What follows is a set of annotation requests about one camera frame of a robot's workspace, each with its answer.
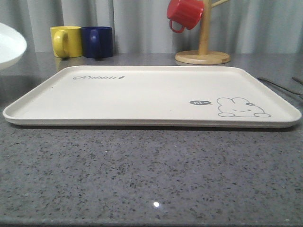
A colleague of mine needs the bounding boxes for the red ribbed mug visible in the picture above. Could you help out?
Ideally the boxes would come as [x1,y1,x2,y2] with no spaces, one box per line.
[167,0,204,33]

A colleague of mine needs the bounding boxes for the yellow mug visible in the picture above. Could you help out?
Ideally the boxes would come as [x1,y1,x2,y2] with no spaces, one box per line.
[50,26,83,58]

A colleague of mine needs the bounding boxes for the wooden mug tree stand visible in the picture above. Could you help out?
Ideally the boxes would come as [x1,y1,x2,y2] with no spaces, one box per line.
[175,0,231,65]

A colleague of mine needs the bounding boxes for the white round plate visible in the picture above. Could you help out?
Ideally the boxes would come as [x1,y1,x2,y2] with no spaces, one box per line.
[0,23,27,70]

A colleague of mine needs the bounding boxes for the grey pleated curtain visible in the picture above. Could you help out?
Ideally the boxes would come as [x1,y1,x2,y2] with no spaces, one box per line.
[0,0,303,53]

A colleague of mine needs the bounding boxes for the beige rabbit serving tray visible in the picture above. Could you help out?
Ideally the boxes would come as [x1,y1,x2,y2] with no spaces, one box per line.
[3,66,302,128]

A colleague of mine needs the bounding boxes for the dark blue mug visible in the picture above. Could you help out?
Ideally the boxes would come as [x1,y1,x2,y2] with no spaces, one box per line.
[80,26,114,58]

